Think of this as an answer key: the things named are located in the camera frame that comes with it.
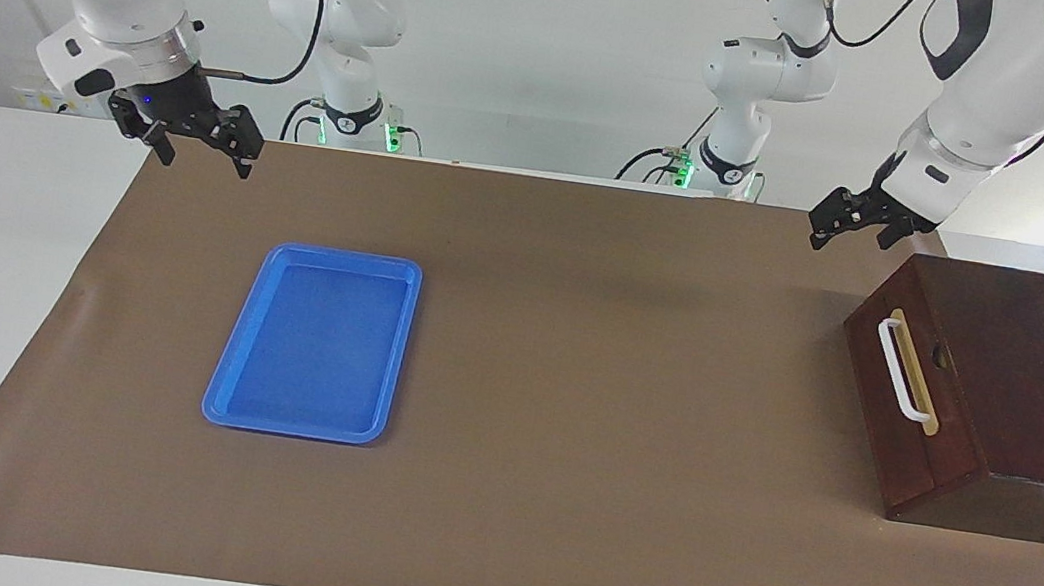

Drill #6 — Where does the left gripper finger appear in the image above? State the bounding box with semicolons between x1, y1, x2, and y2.
875;214;926;256
805;182;874;257

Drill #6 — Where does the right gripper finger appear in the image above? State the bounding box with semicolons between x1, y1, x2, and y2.
101;93;183;168
205;100;268;182

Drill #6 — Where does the wooden drawer with white handle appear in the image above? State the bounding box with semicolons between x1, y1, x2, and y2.
819;246;1016;528

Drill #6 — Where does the white yellow power strip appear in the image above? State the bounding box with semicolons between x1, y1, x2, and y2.
12;87;110;120

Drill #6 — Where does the blue plastic tray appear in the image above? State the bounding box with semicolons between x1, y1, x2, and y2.
199;234;426;451

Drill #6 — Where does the brown table mat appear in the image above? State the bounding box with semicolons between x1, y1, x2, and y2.
0;103;1044;586

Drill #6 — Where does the black right base cable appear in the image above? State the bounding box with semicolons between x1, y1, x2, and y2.
280;96;326;146

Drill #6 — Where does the black base cable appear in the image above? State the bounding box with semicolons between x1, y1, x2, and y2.
615;95;719;194
280;96;326;146

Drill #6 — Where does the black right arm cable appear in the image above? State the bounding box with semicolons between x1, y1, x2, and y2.
203;0;328;92

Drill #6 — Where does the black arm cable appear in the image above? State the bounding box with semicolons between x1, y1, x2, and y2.
812;0;930;59
203;0;328;92

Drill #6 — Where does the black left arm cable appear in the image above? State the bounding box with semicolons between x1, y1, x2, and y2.
812;0;930;59

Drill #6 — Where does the black left base cable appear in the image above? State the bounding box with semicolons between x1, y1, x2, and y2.
615;95;719;194

